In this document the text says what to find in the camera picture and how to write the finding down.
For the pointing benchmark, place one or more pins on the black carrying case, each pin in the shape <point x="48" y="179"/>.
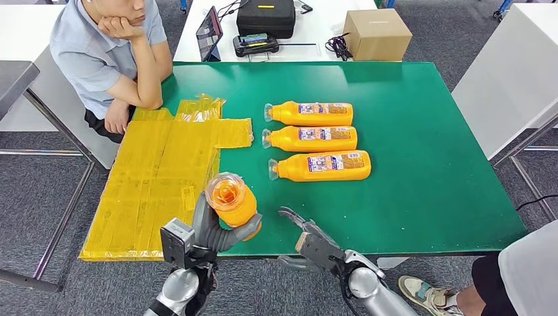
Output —
<point x="266" y="19"/>

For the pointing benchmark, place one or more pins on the person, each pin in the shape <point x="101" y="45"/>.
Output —
<point x="87" y="56"/>
<point x="532" y="270"/>

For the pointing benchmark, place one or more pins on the white table foot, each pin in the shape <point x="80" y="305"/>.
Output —
<point x="392" y="263"/>

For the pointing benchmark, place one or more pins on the brown cardboard box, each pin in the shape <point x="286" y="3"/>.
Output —
<point x="377" y="37"/>

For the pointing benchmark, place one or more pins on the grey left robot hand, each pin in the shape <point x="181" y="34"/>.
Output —
<point x="205" y="235"/>

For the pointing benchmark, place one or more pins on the grey desk with metal frame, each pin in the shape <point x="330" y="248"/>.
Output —
<point x="13" y="83"/>

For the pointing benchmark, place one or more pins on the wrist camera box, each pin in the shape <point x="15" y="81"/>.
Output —
<point x="322" y="251"/>
<point x="176" y="244"/>

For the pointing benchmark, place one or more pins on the white table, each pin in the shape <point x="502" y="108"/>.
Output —
<point x="510" y="78"/>
<point x="22" y="26"/>
<point x="314" y="30"/>

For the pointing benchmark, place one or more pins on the person's right forearm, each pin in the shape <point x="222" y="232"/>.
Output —
<point x="152" y="69"/>

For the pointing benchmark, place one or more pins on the orange detergent bottle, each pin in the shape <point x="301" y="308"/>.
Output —
<point x="287" y="114"/>
<point x="283" y="139"/>
<point x="292" y="168"/>
<point x="235" y="205"/>

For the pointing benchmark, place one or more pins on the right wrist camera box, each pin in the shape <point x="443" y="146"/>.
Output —
<point x="322" y="251"/>

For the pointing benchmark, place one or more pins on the person's right hand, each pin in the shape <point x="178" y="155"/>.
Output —
<point x="124" y="28"/>

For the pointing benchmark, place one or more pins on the person's left forearm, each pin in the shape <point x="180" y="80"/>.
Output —
<point x="118" y="104"/>

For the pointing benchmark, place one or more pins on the person's left hand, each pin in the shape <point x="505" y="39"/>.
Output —
<point x="117" y="122"/>

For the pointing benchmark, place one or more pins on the black tablet on stand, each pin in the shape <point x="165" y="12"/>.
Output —
<point x="209" y="35"/>

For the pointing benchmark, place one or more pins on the yellow taped cardboard sheet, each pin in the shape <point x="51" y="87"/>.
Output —
<point x="139" y="183"/>

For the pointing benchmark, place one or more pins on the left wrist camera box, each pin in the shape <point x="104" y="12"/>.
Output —
<point x="176" y="244"/>

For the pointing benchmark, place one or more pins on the black handheld controller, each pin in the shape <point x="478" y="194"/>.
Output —
<point x="255" y="47"/>

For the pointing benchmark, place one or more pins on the blue wheeled base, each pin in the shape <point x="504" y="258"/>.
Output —
<point x="503" y="6"/>

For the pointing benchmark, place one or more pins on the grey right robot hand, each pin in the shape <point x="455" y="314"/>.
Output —
<point x="301" y="222"/>

